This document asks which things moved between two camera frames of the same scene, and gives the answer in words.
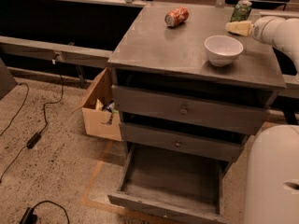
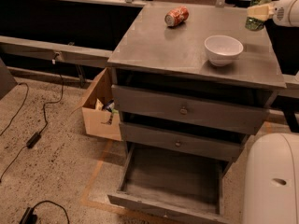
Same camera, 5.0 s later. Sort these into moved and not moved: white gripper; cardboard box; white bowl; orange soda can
Moved: white gripper
Not moved: cardboard box; white bowl; orange soda can
